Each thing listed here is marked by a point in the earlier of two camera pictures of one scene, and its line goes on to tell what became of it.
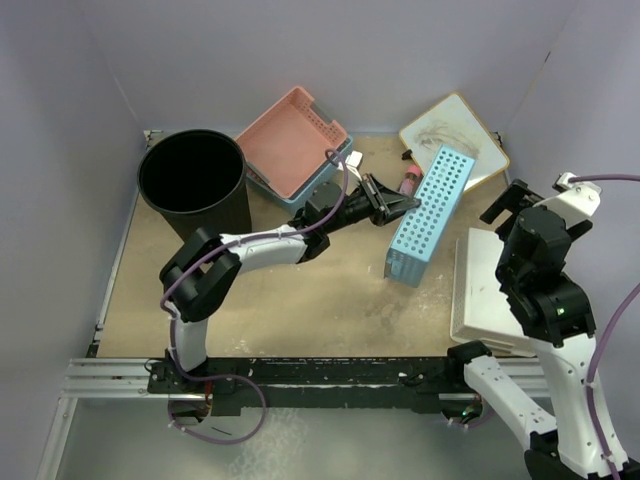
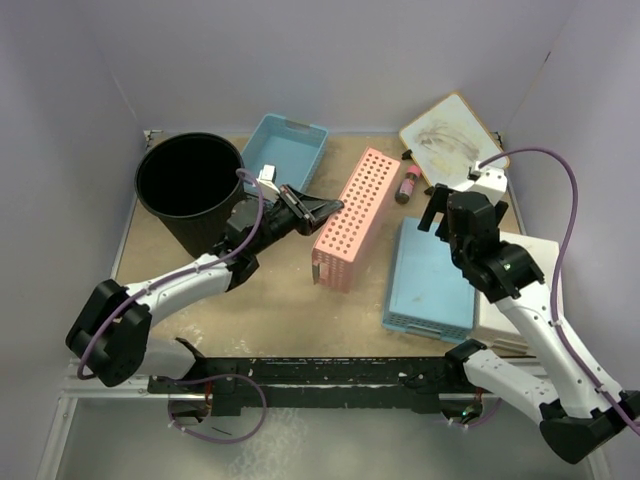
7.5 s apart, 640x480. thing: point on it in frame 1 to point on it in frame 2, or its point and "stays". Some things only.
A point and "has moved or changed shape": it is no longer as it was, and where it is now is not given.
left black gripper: x=391 y=203 to x=306 y=227
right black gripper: x=516 y=193 to x=437 y=204
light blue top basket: x=420 y=234 has moved or changed shape
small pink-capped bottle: x=411 y=179 stays
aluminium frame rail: x=95 y=378 stays
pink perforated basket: x=289 y=142 to x=344 y=249
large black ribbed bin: x=196 y=179 stays
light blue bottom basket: x=318 y=178 to x=295 y=148
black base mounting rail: x=290 y=383 stays
